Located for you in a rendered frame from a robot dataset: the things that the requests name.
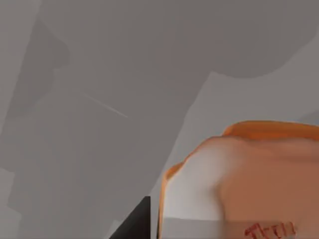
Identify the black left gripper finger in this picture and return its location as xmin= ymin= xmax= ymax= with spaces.
xmin=109 ymin=196 xmax=152 ymax=239

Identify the orange and white bottle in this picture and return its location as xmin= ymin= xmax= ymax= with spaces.
xmin=157 ymin=120 xmax=319 ymax=239

